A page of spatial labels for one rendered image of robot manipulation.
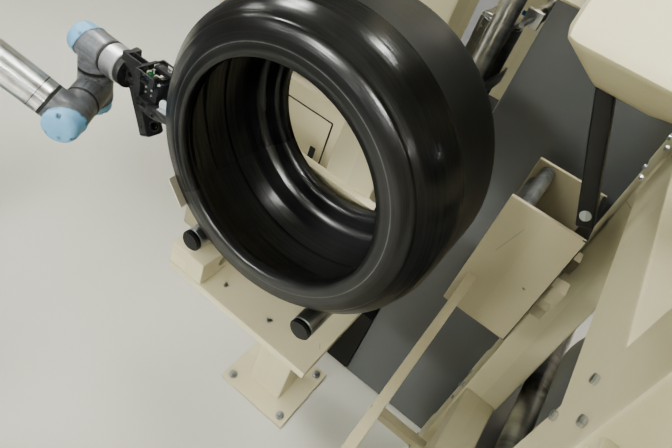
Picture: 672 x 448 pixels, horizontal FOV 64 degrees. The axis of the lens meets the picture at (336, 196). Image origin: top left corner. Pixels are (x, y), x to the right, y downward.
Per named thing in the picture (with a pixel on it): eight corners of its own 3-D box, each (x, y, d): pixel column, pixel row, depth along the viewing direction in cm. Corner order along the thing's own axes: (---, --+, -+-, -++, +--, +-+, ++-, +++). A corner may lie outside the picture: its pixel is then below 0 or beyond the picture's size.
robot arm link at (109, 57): (97, 78, 113) (129, 70, 119) (111, 90, 112) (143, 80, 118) (98, 46, 108) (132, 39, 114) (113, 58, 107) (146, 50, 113)
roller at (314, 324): (378, 240, 126) (387, 228, 123) (393, 253, 125) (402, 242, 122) (285, 328, 100) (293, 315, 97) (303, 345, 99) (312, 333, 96)
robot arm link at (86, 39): (95, 49, 122) (96, 14, 117) (127, 73, 119) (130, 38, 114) (63, 56, 117) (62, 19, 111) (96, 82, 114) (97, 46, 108)
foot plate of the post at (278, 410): (270, 329, 204) (272, 326, 203) (326, 376, 196) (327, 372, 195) (220, 375, 184) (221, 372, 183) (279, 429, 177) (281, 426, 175)
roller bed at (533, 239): (476, 252, 130) (541, 156, 111) (530, 289, 126) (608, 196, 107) (442, 296, 115) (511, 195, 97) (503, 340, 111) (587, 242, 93)
